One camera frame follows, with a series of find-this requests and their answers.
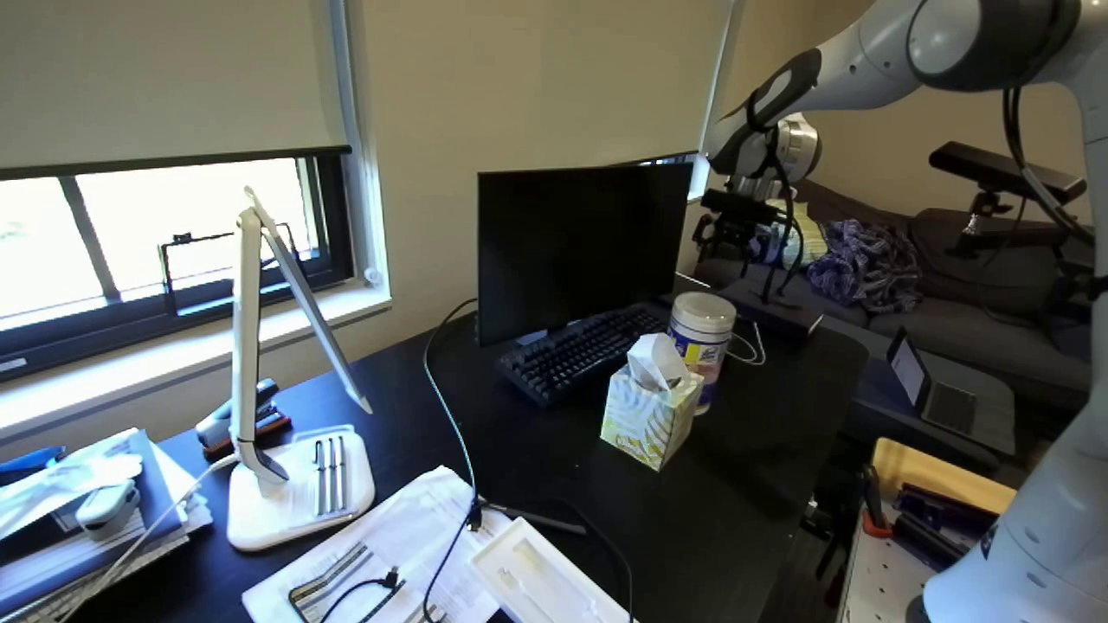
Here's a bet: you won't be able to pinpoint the yellow pillow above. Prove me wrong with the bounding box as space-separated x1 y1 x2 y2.
793 210 830 272

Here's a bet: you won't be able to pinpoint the black camera with tripod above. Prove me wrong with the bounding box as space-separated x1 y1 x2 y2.
926 140 1089 238

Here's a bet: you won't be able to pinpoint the blue brown stapler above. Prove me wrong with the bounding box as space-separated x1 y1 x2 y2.
191 379 295 456

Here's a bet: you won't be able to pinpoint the purple cloth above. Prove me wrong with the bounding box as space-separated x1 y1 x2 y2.
808 219 924 320

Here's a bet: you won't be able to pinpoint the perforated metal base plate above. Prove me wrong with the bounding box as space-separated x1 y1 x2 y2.
835 524 967 623

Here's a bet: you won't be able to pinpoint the flat black box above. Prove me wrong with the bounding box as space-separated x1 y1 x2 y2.
721 280 830 345

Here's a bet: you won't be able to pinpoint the flat white box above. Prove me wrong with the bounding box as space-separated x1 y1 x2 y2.
464 515 634 623

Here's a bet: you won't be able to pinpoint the beige roller blind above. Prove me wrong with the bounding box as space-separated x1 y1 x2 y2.
0 0 352 180

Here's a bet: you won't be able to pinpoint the black red clamp tool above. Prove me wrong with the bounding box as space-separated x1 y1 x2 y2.
860 465 899 543

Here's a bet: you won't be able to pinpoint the light wooden board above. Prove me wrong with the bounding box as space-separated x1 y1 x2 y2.
868 434 1022 518

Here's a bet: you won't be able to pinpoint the black window frame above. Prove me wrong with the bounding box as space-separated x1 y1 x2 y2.
0 145 356 382

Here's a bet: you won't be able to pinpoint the white charger cable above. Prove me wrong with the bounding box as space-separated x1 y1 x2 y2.
723 314 773 375

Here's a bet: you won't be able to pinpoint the clear plastic bag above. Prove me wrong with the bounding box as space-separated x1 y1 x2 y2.
0 452 149 546

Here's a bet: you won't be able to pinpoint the grey desk cable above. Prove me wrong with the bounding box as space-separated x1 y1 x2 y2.
415 293 493 623

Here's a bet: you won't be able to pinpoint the white tissue sheet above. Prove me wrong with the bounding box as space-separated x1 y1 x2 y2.
622 328 692 394

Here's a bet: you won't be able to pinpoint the dark pen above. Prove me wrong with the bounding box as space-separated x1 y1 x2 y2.
488 498 591 540

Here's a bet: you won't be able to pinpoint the pale blue mouse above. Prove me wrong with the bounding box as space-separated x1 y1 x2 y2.
71 483 146 538

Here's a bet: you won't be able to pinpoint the open grey laptop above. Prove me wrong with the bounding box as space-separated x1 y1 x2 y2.
884 326 1022 461

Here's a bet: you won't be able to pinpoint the white wipes canister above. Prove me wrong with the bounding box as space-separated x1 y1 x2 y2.
663 288 740 416

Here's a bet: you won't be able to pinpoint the scattered white papers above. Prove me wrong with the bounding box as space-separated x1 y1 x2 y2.
237 465 514 623

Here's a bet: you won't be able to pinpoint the black computer monitor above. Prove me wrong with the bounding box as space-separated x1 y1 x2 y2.
473 153 699 352

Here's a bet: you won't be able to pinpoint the dark purple tool case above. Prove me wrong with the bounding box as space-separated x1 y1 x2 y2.
892 483 1004 570

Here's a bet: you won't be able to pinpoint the stack of books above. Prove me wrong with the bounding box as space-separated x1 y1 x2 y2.
0 426 218 623

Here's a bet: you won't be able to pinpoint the black computer keyboard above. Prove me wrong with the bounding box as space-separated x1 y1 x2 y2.
495 300 676 412

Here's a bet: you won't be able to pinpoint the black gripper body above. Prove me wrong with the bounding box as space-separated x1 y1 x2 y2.
721 216 803 272

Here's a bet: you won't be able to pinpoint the dark grey couch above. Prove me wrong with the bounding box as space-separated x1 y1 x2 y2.
696 170 1108 409

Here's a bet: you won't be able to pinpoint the yellow patterned tissue box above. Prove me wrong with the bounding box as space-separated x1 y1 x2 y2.
598 363 706 473

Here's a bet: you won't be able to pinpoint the white desk lamp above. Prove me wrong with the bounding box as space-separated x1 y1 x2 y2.
220 184 382 554

